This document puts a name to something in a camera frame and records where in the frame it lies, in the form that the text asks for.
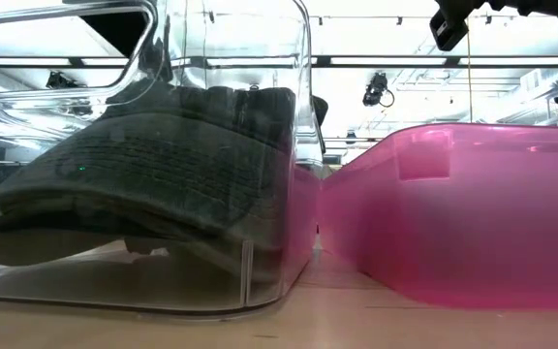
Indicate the black ceiling camera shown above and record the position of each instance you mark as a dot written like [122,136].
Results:
[375,89]

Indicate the clear plastic bin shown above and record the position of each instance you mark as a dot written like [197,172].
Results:
[211,291]

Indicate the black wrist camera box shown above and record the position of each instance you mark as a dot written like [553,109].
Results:
[448,31]

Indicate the dark grey cap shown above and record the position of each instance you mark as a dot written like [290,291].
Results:
[138,169]

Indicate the black ceiling light rail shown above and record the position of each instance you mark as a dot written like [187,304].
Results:
[322,61]

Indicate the pink plastic bin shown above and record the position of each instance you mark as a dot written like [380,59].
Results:
[453,218]

